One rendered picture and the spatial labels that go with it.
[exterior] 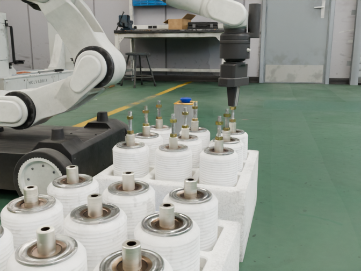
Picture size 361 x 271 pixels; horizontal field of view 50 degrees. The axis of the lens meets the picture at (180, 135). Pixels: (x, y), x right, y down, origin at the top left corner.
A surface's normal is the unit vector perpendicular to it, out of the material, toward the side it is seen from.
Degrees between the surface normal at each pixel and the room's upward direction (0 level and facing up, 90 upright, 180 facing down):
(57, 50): 65
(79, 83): 90
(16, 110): 90
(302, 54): 90
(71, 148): 46
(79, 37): 90
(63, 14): 113
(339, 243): 0
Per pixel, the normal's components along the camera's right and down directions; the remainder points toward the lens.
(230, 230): 0.00, -0.98
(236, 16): -0.22, 0.22
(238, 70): 0.80, 0.14
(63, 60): 0.97, 0.05
